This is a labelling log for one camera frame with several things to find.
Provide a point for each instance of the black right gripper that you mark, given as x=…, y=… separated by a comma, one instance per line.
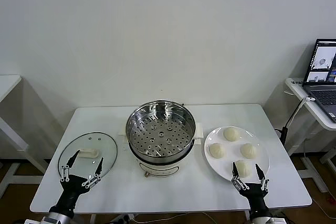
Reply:
x=256, y=197

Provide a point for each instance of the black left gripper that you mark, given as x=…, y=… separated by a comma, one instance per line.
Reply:
x=69, y=192

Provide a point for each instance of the white steamed baozi bun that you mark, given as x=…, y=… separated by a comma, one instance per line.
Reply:
x=231, y=134
x=248, y=150
x=217, y=150
x=244, y=169

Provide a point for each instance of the round glass pot lid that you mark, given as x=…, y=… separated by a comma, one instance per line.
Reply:
x=105, y=145

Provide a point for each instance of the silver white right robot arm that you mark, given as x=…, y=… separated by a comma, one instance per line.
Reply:
x=262, y=221

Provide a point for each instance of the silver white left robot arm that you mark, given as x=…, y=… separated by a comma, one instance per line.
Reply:
x=63, y=217

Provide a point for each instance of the stainless steel steamer basket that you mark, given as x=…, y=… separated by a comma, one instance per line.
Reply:
x=157, y=144

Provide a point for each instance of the round white plate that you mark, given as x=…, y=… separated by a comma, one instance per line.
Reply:
x=218, y=167

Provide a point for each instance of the white table leg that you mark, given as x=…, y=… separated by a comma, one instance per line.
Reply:
x=246, y=214
x=93, y=219

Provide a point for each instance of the white power strip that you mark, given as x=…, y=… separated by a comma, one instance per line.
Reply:
x=123, y=218

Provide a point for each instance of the white side table with laptop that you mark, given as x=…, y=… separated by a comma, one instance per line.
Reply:
x=296, y=87

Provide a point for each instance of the grey open laptop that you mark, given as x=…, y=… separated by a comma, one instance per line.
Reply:
x=323, y=98

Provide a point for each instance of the empty white side table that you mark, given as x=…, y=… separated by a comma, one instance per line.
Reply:
x=10, y=82

